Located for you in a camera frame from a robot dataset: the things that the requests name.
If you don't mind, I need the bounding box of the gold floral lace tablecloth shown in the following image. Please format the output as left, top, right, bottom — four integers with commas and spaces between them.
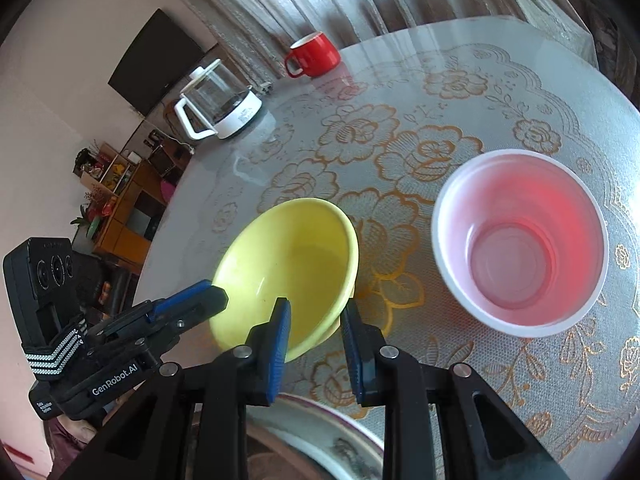
135, 22, 640, 466

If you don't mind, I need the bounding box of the pink plastic cup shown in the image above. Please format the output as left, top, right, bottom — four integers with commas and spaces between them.
431, 149, 610, 338

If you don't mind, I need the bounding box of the white plate with red print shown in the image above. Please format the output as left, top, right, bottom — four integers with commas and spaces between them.
200, 392, 386, 480

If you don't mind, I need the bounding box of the orange wooden cabinet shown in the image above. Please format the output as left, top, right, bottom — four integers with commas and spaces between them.
92, 160, 168, 261

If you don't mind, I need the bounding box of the wooden shelf with ornaments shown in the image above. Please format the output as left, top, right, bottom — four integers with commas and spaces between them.
74, 142, 146, 196

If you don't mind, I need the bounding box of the glass kettle with white handle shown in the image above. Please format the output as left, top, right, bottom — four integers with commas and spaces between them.
174, 58, 263, 141

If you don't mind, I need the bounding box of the red mug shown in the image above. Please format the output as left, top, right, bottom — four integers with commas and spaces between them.
284, 31, 342, 79

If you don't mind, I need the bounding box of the yellow bowl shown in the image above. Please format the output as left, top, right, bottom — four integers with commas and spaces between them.
210, 198, 360, 363

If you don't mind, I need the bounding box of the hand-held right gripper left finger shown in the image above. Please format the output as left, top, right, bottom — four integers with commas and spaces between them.
60, 297, 292, 480

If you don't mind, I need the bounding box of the black flat television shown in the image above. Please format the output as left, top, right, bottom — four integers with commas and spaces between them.
107, 8, 206, 117

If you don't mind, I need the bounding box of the black sofa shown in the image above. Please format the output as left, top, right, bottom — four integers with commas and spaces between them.
72, 252, 132, 313

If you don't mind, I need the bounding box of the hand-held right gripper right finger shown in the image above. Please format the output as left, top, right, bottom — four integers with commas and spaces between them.
340, 301, 571, 480

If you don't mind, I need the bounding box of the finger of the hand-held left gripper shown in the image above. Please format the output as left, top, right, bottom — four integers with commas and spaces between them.
145, 279, 229, 332
87, 300, 156, 346

